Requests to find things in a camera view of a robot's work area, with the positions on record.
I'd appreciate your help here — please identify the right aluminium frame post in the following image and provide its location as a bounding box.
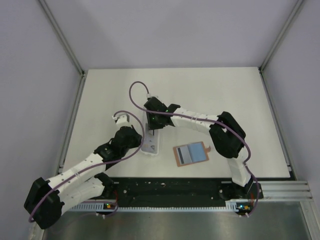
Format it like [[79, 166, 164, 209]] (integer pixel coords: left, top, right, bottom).
[[258, 0, 306, 75]]

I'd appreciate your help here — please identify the aluminium base frame rail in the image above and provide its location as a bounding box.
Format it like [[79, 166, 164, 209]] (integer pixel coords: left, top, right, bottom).
[[260, 181, 313, 202]]

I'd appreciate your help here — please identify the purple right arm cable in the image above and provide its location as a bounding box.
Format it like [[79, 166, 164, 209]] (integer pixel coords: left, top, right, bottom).
[[129, 81, 260, 201]]

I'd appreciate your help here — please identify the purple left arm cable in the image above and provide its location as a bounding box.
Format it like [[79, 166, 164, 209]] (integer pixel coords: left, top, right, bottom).
[[28, 110, 146, 223]]

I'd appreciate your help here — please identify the grey slotted cable duct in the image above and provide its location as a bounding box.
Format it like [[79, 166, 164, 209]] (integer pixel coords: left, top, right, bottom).
[[69, 199, 248, 214]]

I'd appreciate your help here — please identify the left aluminium frame post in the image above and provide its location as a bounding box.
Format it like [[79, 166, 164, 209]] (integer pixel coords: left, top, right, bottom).
[[36, 0, 85, 76]]

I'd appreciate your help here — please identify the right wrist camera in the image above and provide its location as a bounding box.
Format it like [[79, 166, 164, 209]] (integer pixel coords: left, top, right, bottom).
[[143, 96, 167, 112]]

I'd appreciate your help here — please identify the white plastic basket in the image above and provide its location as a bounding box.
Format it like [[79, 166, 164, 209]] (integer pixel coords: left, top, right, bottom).
[[140, 113, 160, 156]]

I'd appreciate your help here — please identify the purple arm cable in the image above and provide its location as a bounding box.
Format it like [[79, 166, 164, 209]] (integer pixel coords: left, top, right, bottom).
[[129, 81, 260, 201], [28, 110, 146, 223]]

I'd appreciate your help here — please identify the silver VIP card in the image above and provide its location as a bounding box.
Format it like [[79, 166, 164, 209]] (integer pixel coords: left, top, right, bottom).
[[141, 134, 159, 155]]

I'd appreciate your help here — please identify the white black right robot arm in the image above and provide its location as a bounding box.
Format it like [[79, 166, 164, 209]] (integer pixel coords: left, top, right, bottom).
[[143, 96, 254, 198]]

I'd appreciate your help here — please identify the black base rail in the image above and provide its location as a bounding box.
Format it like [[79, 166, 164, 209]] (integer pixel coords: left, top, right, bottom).
[[113, 177, 264, 208]]

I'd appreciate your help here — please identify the aluminium frame post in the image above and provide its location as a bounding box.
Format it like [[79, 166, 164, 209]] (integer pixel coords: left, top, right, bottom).
[[36, 0, 85, 76], [258, 0, 306, 75]]

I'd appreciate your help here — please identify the tan leather card holder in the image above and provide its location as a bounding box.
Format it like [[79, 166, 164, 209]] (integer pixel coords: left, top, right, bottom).
[[173, 141, 211, 167]]

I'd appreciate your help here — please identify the silver card with black stripe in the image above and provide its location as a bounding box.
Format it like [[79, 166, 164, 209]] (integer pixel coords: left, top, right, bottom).
[[176, 145, 192, 165]]

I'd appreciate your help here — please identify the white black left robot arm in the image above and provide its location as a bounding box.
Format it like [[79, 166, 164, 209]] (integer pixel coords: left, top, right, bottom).
[[24, 126, 145, 230]]

